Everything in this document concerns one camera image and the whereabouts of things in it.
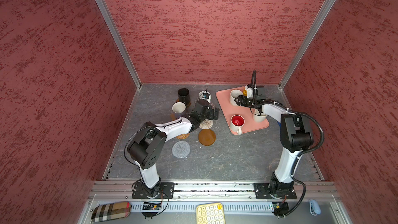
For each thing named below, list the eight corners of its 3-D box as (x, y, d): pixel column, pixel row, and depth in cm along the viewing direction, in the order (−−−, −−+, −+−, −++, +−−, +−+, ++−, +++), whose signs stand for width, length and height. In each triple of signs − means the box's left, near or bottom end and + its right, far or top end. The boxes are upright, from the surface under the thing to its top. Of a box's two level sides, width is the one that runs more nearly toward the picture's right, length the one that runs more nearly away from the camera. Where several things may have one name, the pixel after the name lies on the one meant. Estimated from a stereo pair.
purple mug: (173, 120, 102) (170, 112, 95) (174, 109, 108) (172, 101, 101) (185, 120, 102) (184, 112, 95) (186, 109, 108) (185, 101, 101)
